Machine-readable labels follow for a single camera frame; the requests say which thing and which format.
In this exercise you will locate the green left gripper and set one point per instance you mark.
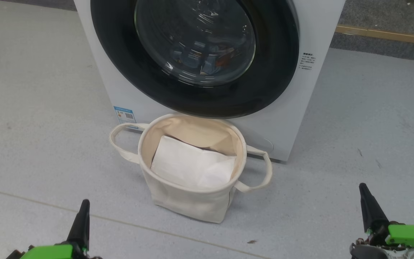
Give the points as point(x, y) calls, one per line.
point(49, 252)

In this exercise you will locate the black round glass washer door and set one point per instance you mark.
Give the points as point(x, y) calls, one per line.
point(264, 82)

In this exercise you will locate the colourful clothes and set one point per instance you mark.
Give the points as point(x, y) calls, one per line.
point(207, 59)

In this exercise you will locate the cream canvas laundry basket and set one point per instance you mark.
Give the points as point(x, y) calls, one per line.
point(189, 205)

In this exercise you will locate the white front-load washing machine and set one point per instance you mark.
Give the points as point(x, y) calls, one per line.
point(300, 115)

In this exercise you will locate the blue energy label sticker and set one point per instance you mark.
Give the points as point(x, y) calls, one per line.
point(125, 117)

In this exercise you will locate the white folded cloth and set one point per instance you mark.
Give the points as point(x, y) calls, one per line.
point(189, 163)

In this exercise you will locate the black text instruction sticker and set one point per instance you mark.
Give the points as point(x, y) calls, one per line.
point(307, 61)

